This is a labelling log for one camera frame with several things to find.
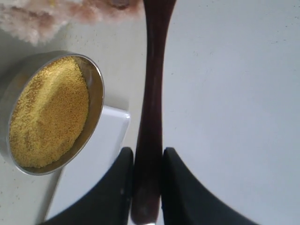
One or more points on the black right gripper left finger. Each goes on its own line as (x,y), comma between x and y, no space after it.
(107,203)

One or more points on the white rectangular tray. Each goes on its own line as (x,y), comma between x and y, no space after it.
(79,176)

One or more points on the stainless steel bowl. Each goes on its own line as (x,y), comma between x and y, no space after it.
(15,78)

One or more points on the teddy bear striped sweater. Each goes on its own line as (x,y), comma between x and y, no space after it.
(38,21)

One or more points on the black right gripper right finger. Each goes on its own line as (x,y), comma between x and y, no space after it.
(185,201)

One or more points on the yellow millet grains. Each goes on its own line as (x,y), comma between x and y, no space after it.
(49,115)

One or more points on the brown wooden spoon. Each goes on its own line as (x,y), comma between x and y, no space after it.
(148,154)

